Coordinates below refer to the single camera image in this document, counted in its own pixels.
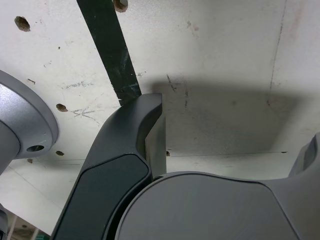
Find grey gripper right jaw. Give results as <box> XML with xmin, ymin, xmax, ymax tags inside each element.
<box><xmin>114</xmin><ymin>131</ymin><xmax>320</xmax><ymax>240</ymax></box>

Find black tape strip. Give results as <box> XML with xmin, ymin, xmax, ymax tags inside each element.
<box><xmin>76</xmin><ymin>0</ymin><xmax>143</xmax><ymax>101</ymax></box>

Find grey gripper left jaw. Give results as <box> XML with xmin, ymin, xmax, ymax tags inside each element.
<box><xmin>49</xmin><ymin>92</ymin><xmax>167</xmax><ymax>240</ymax></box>

